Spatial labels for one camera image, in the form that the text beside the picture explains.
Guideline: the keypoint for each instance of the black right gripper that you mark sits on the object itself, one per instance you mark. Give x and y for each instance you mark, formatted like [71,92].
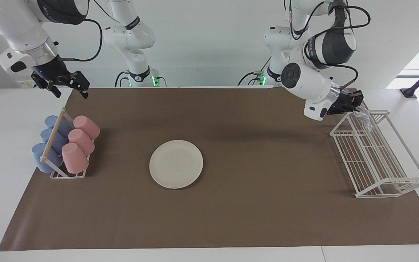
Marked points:
[53,71]

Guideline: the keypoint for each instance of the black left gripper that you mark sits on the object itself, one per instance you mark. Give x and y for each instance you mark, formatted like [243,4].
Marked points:
[344,102]

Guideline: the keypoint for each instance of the clear plastic wrapper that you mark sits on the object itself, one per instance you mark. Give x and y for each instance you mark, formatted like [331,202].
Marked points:
[364,118]

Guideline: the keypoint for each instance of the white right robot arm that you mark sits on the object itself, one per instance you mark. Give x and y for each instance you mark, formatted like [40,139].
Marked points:
[16,25]

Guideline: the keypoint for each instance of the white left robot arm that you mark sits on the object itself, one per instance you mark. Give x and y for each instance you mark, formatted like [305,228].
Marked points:
[307,82]

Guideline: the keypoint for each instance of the cream round plate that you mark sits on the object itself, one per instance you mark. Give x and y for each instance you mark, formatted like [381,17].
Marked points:
[176,164]

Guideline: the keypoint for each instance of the blue plastic cup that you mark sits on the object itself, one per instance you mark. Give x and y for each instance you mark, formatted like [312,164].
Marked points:
[38,154]
[46,135]
[51,120]

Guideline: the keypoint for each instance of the pink plastic cup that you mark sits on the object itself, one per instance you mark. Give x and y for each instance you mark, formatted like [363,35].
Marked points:
[75,158]
[82,142]
[87,126]

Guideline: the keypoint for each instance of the brown table mat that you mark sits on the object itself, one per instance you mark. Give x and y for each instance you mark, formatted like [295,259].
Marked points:
[231,218]

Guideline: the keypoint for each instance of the white wall outlet box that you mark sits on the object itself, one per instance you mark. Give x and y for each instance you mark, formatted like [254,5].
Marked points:
[24,84]

